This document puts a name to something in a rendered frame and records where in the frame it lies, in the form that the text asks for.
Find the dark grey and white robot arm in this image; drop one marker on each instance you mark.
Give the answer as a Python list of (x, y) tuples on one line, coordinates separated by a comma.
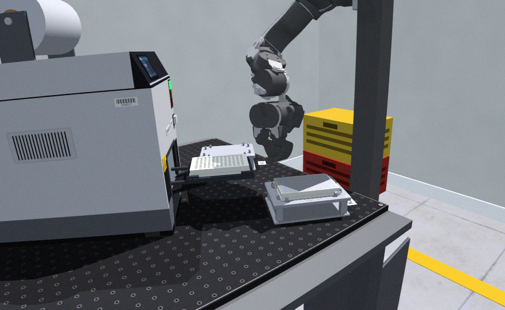
[(264, 55)]

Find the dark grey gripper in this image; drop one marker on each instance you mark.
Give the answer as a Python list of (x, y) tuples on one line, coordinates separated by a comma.
[(281, 116)]

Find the white roll of foil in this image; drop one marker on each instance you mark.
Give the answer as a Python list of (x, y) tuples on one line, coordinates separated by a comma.
[(54, 25)]

